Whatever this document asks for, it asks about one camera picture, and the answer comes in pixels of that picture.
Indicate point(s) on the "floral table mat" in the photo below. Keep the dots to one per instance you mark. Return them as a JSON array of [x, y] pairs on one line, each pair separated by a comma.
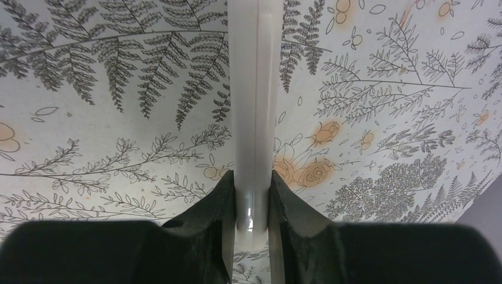
[[387, 111]]

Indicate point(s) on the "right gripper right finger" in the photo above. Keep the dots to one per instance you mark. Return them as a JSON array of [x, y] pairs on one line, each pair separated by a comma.
[[307, 247]]

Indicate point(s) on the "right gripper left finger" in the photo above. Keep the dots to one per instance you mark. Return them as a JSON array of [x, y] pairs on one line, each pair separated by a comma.
[[196, 246]]

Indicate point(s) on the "white red remote control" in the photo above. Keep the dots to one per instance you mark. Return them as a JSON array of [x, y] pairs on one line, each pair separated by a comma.
[[254, 29]]

